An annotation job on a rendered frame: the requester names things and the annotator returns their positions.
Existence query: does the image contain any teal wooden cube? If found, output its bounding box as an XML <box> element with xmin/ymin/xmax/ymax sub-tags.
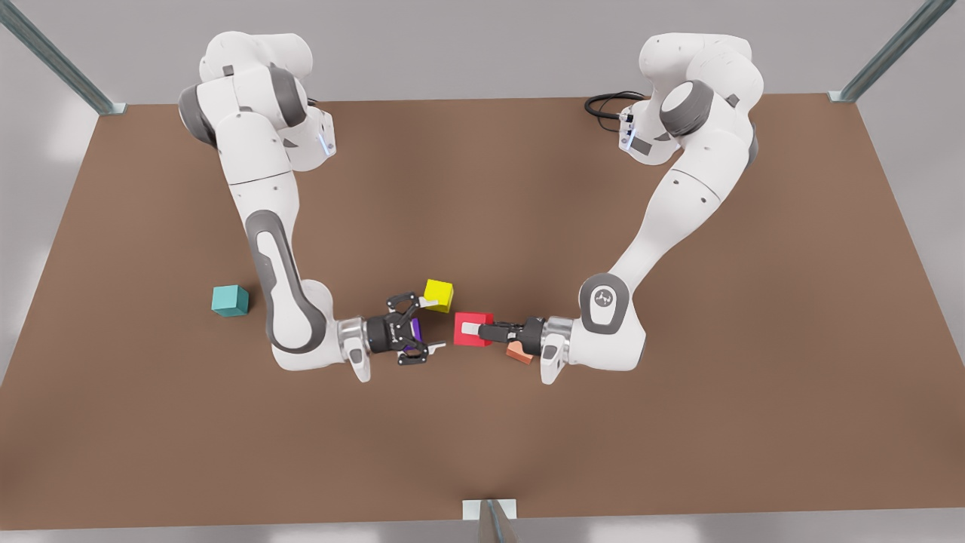
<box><xmin>210</xmin><ymin>284</ymin><xmax>250</xmax><ymax>318</ymax></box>

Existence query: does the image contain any silver frame post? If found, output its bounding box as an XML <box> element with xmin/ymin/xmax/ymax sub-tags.
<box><xmin>827</xmin><ymin>0</ymin><xmax>957</xmax><ymax>104</ymax></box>
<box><xmin>461</xmin><ymin>498</ymin><xmax>519</xmax><ymax>543</ymax></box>
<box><xmin>0</xmin><ymin>0</ymin><xmax>127</xmax><ymax>116</ymax></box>

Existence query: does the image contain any yellow wooden cube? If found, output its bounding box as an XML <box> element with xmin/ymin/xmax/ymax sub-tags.
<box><xmin>422</xmin><ymin>278</ymin><xmax>455</xmax><ymax>314</ymax></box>

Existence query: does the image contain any red wooden cube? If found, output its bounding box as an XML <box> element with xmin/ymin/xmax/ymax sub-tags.
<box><xmin>453</xmin><ymin>311</ymin><xmax>495</xmax><ymax>348</ymax></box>

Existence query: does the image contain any black cable loop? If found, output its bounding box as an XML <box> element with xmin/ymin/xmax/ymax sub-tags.
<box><xmin>584</xmin><ymin>91</ymin><xmax>648</xmax><ymax>134</ymax></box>

